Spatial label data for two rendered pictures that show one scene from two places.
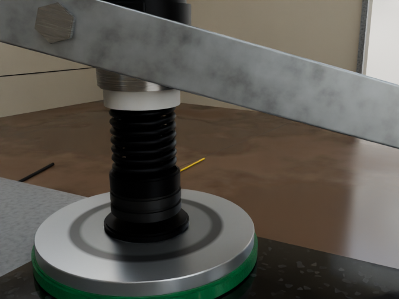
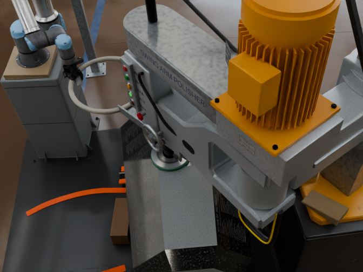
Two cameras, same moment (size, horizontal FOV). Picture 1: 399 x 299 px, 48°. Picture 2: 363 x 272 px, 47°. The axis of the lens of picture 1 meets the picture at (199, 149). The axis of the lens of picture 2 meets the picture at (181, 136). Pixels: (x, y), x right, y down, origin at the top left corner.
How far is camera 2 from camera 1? 2.34 m
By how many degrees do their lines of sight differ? 98
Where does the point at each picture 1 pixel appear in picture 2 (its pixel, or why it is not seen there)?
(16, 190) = (165, 195)
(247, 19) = not seen: outside the picture
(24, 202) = (169, 188)
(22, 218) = (175, 181)
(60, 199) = (163, 183)
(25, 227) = (177, 176)
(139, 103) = not seen: hidden behind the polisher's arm
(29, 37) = not seen: hidden behind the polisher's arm
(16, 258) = (186, 168)
